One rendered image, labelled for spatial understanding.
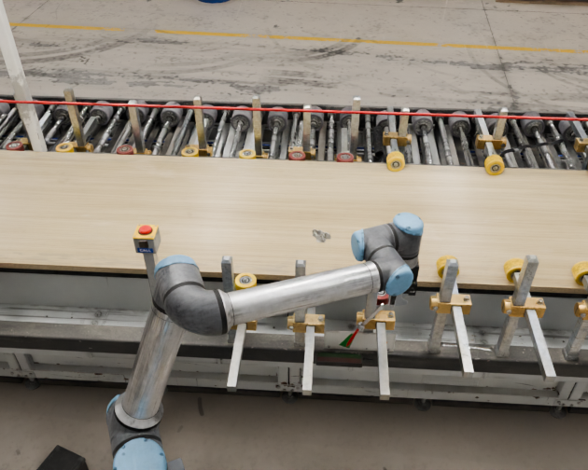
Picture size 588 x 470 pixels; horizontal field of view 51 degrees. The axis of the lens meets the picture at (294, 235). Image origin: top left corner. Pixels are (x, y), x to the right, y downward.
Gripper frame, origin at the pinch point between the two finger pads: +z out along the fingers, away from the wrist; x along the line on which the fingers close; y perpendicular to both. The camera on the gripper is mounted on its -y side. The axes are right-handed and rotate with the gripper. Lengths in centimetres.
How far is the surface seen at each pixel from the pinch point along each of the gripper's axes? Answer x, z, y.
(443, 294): 5.9, -0.4, 18.6
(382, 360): -11.8, 14.4, -1.7
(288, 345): 5.9, 30.5, -34.3
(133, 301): 28, 34, -100
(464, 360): -18.2, 4.4, 22.8
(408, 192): 79, 10, 14
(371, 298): 6.0, 3.5, -5.4
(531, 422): 25, 100, 77
